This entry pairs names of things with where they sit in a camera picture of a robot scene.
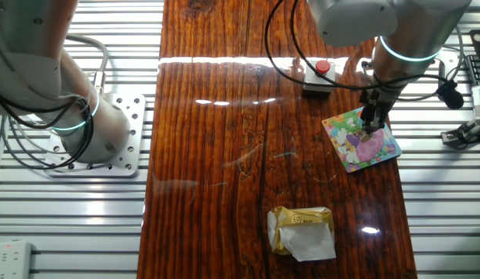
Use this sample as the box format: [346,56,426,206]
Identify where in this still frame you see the white box with red button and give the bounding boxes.
[302,58,337,94]

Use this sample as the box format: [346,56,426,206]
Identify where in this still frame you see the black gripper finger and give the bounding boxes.
[371,114,386,135]
[360,112,375,135]

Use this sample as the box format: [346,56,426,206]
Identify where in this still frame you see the black cable bundle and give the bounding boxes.
[0,83,95,174]

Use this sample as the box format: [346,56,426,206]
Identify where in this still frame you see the thick grey cable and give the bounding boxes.
[64,33,110,96]

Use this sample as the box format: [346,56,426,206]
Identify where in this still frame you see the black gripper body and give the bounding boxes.
[358,88,398,121]

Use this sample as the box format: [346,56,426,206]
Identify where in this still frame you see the black mounting plate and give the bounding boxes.
[468,29,480,57]

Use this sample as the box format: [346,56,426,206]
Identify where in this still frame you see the gold foil snack packet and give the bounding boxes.
[267,205,337,263]

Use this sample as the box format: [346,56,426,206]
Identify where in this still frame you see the black computer keyboard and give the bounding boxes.
[464,53,480,87]

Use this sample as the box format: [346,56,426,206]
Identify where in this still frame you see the white power strip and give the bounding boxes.
[0,239,33,279]

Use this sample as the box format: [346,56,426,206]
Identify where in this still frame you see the colourful butterfly puzzle board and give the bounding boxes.
[321,106,402,174]

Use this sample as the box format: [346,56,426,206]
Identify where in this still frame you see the black cable plug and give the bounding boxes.
[436,80,465,111]

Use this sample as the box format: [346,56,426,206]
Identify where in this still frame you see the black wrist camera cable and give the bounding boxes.
[264,0,454,92]

